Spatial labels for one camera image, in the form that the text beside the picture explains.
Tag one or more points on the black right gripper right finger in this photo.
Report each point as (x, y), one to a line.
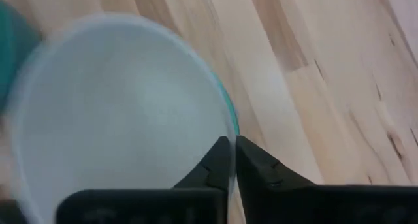
(258, 175)

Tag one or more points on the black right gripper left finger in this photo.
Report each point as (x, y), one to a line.
(209, 175)

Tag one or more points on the small aqua green bowl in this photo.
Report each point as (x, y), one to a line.
(114, 103)

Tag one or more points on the large teal bowl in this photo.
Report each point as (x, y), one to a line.
(14, 51)

